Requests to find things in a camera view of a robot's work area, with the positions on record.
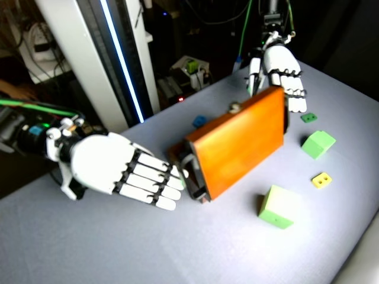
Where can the blue toy block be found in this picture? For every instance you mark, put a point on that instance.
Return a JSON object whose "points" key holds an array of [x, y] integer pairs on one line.
{"points": [[199, 121]]}

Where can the white column with blue light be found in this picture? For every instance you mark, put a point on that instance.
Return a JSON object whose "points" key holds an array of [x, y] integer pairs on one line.
{"points": [[83, 59]]}

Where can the green wooden cube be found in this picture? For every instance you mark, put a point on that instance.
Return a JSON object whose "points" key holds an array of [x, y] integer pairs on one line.
{"points": [[276, 207], [318, 145]]}

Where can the green two-hole block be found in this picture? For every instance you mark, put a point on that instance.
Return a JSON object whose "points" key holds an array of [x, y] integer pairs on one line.
{"points": [[309, 117]]}

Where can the yellow two-hole block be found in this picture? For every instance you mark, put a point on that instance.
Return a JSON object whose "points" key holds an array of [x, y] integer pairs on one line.
{"points": [[321, 181]]}

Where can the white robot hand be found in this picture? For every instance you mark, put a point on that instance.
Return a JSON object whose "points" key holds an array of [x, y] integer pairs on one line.
{"points": [[100, 159], [278, 62]]}

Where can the grey table cloth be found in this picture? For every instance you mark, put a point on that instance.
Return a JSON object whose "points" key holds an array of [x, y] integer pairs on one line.
{"points": [[148, 242]]}

